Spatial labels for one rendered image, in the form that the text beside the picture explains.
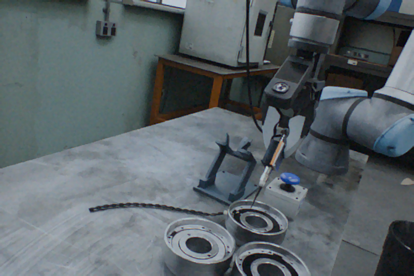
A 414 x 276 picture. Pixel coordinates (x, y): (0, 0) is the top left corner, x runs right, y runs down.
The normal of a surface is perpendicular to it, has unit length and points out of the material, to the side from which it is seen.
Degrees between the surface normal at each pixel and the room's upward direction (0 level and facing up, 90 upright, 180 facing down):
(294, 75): 32
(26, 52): 90
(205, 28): 90
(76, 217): 0
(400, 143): 97
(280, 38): 90
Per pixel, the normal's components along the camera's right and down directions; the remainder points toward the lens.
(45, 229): 0.18, -0.93
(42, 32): 0.86, 0.32
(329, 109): -0.79, 0.03
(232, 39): -0.50, 0.20
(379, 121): -0.70, -0.22
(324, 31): 0.22, 0.36
